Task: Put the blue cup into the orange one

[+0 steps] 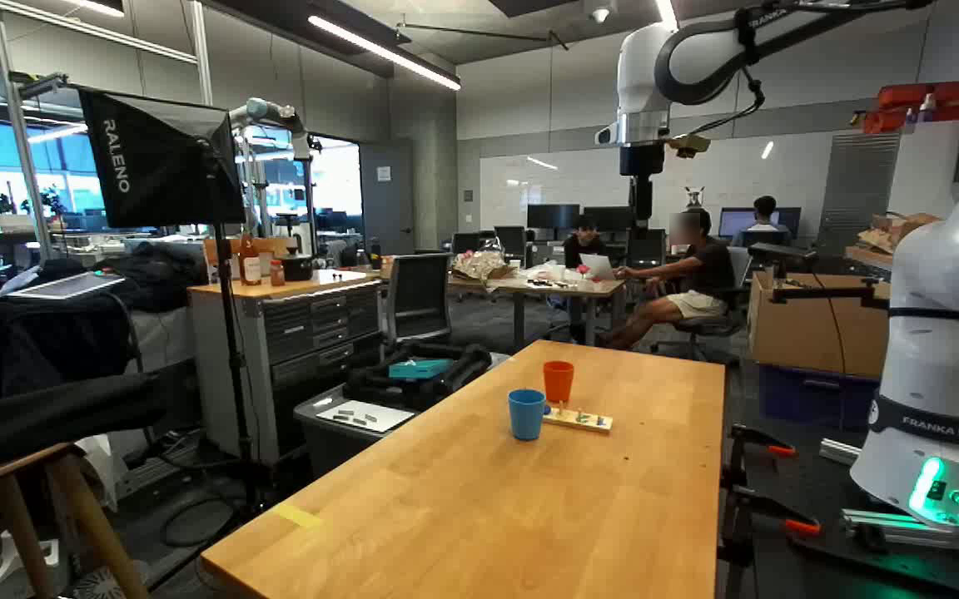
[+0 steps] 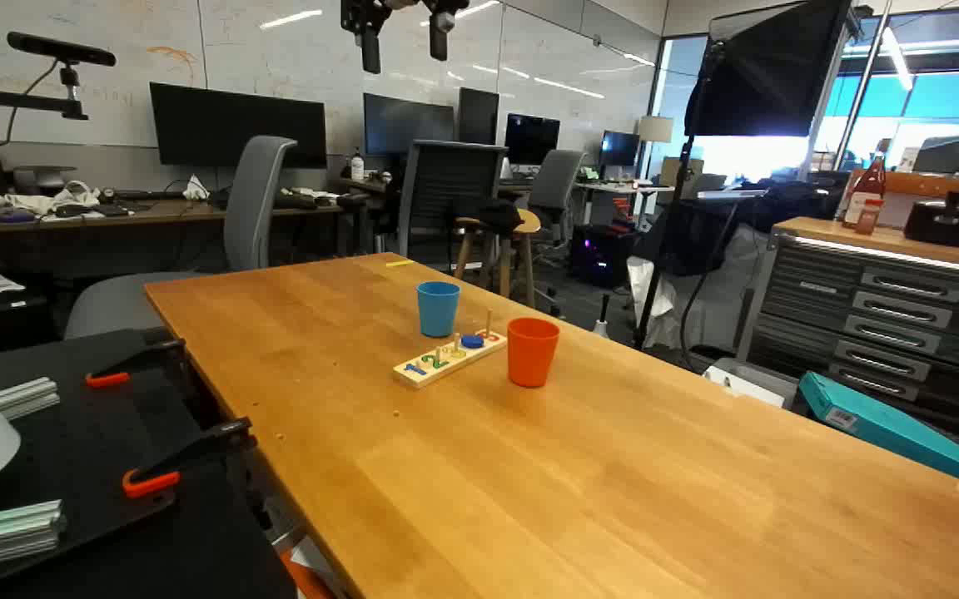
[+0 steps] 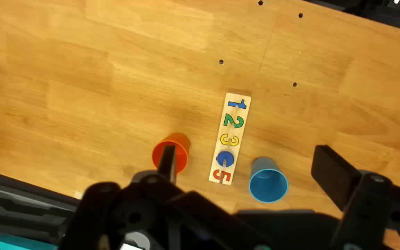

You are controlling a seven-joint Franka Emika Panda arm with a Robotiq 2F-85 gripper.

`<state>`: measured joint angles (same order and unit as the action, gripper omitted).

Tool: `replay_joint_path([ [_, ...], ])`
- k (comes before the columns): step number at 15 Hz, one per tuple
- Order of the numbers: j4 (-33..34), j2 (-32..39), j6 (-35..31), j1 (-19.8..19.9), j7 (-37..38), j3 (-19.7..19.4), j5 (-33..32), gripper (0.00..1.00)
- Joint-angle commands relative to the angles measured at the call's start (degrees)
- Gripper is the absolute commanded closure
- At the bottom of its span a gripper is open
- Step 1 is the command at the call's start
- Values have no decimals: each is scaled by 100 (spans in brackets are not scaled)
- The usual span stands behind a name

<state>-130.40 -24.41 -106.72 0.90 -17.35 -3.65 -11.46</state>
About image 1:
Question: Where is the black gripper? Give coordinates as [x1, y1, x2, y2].
[619, 142, 662, 219]

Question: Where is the blue plastic cup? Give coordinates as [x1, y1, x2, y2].
[509, 390, 546, 441]

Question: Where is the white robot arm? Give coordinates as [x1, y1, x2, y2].
[595, 0, 931, 222]

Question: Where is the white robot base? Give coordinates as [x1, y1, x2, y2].
[850, 199, 959, 530]

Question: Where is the orange plastic cup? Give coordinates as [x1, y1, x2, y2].
[541, 360, 574, 404]

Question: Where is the seated person in black shirt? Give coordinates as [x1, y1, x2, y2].
[607, 208, 734, 350]

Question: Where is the cardboard box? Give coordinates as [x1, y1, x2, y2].
[749, 272, 884, 379]

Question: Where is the teal case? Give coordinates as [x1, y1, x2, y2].
[386, 354, 454, 381]

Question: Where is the grey metal drawer cabinet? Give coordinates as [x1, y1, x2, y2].
[187, 270, 382, 467]

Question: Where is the black softbox light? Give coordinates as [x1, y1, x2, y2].
[77, 87, 243, 225]

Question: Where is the wooden stool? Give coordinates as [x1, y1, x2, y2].
[0, 441, 151, 599]

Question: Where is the orange-handled black clamp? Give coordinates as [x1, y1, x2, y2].
[718, 423, 798, 490]
[717, 485, 821, 564]

